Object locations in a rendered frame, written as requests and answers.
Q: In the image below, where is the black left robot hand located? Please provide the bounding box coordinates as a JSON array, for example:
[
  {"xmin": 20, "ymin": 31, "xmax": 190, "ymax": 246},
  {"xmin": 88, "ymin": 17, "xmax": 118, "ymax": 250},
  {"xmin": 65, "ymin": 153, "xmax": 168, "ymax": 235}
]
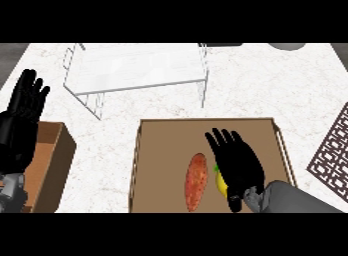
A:
[{"xmin": 0, "ymin": 68, "xmax": 51, "ymax": 179}]

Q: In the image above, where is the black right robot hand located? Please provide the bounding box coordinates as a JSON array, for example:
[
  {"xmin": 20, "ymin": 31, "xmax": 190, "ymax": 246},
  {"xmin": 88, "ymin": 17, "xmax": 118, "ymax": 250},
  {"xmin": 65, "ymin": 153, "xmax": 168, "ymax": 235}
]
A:
[{"xmin": 203, "ymin": 127, "xmax": 267, "ymax": 213}]

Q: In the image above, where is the yellow lemon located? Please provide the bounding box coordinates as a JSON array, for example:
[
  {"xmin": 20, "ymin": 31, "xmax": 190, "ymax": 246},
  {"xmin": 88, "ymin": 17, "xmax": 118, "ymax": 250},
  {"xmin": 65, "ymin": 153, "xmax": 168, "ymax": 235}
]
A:
[{"xmin": 212, "ymin": 164, "xmax": 230, "ymax": 200}]

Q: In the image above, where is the brown wooden tray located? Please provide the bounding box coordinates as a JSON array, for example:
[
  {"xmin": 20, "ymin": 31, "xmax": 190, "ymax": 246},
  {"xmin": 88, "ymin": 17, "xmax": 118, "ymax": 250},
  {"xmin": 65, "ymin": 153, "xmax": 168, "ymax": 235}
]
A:
[{"xmin": 128, "ymin": 117, "xmax": 298, "ymax": 214}]

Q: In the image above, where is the red speckled oblong vegetable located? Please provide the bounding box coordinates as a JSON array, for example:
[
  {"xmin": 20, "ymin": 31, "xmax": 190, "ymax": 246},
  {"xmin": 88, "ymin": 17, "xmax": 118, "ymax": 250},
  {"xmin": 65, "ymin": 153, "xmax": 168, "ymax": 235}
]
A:
[{"xmin": 184, "ymin": 152, "xmax": 209, "ymax": 213}]

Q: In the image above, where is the brown cardboard box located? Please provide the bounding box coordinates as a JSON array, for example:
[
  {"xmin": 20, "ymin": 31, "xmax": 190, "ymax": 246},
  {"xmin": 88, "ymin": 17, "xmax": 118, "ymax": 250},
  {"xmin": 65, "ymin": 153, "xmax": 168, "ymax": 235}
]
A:
[{"xmin": 0, "ymin": 115, "xmax": 78, "ymax": 214}]

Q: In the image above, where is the brown lattice placemat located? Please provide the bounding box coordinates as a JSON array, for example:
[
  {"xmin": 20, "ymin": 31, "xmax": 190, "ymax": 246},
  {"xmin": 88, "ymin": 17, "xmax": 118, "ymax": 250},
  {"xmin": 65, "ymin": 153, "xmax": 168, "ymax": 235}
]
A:
[{"xmin": 305, "ymin": 101, "xmax": 348, "ymax": 213}]

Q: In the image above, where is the grey round object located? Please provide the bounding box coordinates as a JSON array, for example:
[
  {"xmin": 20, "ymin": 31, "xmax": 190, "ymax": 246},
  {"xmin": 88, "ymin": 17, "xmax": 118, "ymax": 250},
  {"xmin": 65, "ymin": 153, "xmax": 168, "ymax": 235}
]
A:
[{"xmin": 267, "ymin": 42, "xmax": 307, "ymax": 52}]

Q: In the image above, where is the white wire tiered shelf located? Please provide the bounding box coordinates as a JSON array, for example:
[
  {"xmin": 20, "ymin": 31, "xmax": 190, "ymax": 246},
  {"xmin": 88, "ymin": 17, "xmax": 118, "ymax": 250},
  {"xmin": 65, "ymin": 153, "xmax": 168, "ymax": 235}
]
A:
[{"xmin": 62, "ymin": 43, "xmax": 211, "ymax": 121}]

